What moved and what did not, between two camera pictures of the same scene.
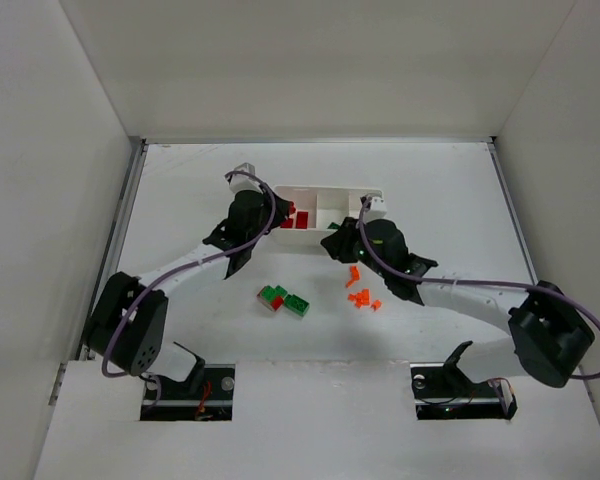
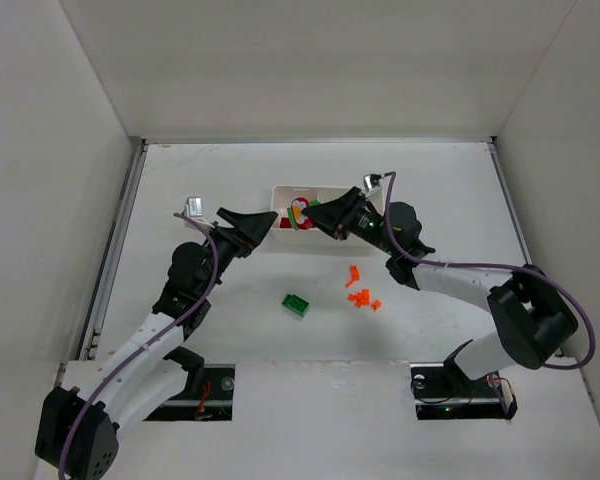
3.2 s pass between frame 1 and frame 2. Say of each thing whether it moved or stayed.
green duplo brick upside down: stayed
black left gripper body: moved
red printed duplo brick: moved
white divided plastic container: stayed
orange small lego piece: stayed
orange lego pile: stayed
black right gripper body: moved
